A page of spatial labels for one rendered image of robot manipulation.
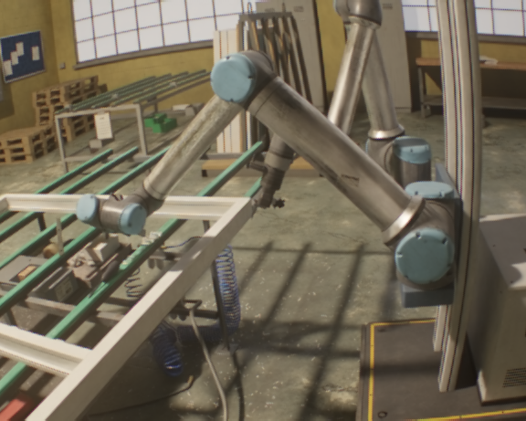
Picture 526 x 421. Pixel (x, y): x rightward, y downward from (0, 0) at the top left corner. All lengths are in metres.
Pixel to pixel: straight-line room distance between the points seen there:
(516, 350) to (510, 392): 0.20
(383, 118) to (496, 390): 1.10
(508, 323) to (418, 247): 0.58
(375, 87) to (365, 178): 0.76
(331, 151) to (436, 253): 0.34
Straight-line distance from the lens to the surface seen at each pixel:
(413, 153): 1.80
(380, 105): 1.91
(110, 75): 10.32
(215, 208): 2.05
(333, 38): 8.20
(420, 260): 1.21
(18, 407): 1.66
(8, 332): 1.44
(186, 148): 1.47
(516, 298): 1.61
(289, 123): 1.18
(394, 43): 8.01
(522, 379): 1.85
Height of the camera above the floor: 1.62
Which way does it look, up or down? 21 degrees down
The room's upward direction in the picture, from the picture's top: 7 degrees counter-clockwise
